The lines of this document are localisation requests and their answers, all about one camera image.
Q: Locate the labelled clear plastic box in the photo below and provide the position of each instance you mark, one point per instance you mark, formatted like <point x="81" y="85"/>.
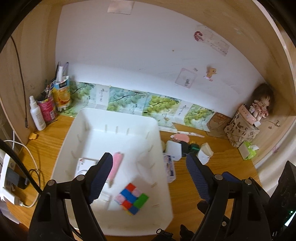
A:
<point x="169" y="168"/>

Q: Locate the green tissue pack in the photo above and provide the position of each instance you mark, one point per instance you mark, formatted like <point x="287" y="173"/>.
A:
<point x="248" y="150"/>

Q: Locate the black plug adapter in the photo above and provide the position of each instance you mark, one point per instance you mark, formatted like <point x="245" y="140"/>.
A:
<point x="185" y="147"/>

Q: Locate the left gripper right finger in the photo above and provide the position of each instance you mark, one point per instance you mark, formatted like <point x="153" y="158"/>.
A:
<point x="201" y="175"/>

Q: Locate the red can pen holder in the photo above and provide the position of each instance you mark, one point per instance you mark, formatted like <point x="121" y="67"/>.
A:
<point x="48" y="109"/>

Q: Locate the orange juice carton holder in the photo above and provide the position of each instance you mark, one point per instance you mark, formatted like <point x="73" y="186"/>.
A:
<point x="61" y="94"/>

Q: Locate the white square charger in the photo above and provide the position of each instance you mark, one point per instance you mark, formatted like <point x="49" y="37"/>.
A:
<point x="174" y="150"/>

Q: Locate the pink oval case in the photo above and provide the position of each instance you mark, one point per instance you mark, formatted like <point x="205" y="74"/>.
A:
<point x="180" y="137"/>

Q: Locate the wooden shelf unit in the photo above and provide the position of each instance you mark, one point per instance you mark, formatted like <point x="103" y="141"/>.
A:
<point x="211" y="53"/>

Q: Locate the brown cardboard drawing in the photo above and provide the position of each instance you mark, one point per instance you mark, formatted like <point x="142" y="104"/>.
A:
<point x="217" y="124"/>

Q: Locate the green and gold perfume bottle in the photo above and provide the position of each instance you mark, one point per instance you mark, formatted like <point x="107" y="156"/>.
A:
<point x="193" y="147"/>

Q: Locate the cream rectangular box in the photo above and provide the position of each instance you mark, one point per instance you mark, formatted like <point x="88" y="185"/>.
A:
<point x="205" y="148"/>

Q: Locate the grape picture strip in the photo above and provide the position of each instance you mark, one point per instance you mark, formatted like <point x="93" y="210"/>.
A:
<point x="167" y="111"/>

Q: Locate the patterned canvas bag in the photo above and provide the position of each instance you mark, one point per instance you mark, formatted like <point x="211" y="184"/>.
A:
<point x="241" y="128"/>

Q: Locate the brown haired doll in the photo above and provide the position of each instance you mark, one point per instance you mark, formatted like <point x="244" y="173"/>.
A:
<point x="263" y="102"/>

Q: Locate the multicolour puzzle cube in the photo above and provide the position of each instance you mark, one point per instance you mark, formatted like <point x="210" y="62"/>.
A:
<point x="131" y="199"/>

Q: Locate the white spray bottle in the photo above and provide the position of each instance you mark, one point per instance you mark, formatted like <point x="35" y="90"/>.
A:
<point x="36" y="114"/>

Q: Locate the pink hair rollers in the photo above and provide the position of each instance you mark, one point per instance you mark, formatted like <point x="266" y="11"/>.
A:
<point x="117" y="159"/>

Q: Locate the white power strip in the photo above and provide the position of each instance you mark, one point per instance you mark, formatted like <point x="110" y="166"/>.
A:
<point x="7" y="175"/>

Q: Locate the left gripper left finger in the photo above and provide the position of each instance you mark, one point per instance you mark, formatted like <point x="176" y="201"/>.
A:
<point x="97" y="176"/>

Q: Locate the white compact digital camera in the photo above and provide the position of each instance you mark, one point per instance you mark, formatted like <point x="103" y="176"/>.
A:
<point x="83" y="165"/>

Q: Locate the white plastic organizer tray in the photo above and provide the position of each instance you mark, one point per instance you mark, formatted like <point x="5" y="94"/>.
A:
<point x="95" y="132"/>

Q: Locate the small clear plastic box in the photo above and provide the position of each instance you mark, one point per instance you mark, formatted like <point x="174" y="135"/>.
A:
<point x="102" y="202"/>

